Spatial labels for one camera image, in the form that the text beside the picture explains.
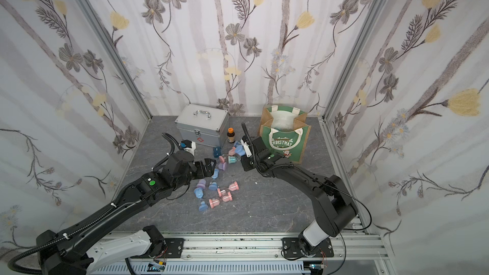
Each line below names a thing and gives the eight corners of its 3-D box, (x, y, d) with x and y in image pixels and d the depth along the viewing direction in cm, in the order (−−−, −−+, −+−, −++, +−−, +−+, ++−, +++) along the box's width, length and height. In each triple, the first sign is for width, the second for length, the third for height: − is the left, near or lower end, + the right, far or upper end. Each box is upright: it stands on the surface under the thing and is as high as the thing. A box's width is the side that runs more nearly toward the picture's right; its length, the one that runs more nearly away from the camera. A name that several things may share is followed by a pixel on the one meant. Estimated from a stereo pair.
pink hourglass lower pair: (225, 205, 86) (225, 203, 84) (216, 192, 90) (216, 190, 88) (233, 199, 88) (233, 197, 86) (225, 186, 92) (224, 184, 90)
